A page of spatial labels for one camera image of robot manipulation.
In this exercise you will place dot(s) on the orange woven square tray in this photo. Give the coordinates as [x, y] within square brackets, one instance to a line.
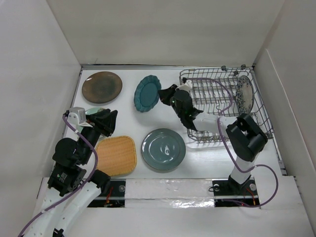
[116, 155]

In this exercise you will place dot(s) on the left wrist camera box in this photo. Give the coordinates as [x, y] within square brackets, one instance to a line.
[76, 116]

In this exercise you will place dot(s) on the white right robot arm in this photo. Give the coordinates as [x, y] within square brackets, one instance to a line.
[245, 136]

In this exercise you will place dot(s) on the metal wire dish rack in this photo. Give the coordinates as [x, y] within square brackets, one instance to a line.
[214, 90]

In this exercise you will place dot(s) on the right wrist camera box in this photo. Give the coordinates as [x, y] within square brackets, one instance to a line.
[187, 84]

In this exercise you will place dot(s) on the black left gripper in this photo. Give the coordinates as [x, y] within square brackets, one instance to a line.
[106, 126]

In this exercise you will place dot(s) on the blue floral white plate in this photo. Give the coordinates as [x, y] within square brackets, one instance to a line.
[244, 96]

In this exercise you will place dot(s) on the brown round plate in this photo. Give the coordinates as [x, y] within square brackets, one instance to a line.
[102, 87]

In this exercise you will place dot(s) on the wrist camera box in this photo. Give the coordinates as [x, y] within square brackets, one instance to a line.
[187, 84]
[76, 116]

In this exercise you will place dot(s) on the grey blue round plate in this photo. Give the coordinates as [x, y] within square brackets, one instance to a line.
[163, 149]

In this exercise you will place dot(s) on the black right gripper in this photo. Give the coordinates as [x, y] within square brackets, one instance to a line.
[165, 94]

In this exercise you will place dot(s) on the light green plate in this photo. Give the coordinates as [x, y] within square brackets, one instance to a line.
[88, 113]

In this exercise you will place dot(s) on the teal scalloped plate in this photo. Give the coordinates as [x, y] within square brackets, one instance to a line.
[146, 93]

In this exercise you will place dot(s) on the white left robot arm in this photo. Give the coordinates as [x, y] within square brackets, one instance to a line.
[69, 189]

